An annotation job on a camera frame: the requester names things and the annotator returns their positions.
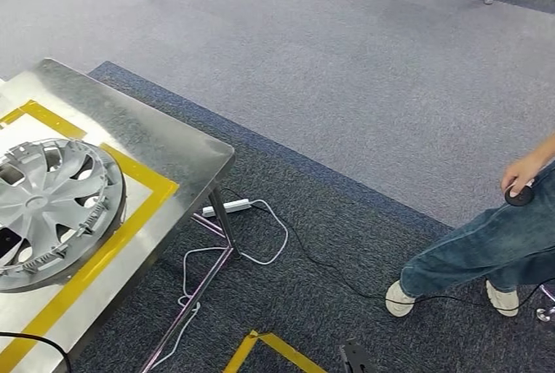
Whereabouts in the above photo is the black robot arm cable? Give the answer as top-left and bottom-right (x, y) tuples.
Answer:
(0, 330), (72, 373)

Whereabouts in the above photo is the stainless steel workbench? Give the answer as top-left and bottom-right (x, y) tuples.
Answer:
(0, 58), (241, 373)

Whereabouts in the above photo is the thin black floor cable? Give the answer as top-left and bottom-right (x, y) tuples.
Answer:
(220, 186), (555, 310)

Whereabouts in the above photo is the yellow floor tape marking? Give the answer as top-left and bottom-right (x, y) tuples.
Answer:
(222, 330), (328, 373)

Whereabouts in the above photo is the large yellow tape rectangle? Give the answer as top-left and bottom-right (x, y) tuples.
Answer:
(0, 99), (180, 373)

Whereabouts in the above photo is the person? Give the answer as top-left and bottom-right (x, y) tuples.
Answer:
(385, 131), (555, 320)

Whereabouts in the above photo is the grey plastic wheel hubcap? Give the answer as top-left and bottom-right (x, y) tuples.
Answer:
(0, 137), (127, 295)

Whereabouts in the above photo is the white power strip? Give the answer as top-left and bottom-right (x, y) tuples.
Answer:
(201, 198), (253, 219)

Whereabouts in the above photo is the person's right hand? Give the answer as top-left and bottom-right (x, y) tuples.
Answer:
(501, 154), (547, 200)

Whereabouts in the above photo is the chrome stool with black seat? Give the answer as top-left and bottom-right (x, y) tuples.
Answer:
(535, 284), (555, 324)

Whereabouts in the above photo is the black robot body part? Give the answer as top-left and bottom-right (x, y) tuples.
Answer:
(339, 340), (379, 373)

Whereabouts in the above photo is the round black puck controller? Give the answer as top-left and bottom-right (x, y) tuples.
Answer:
(504, 182), (535, 207)

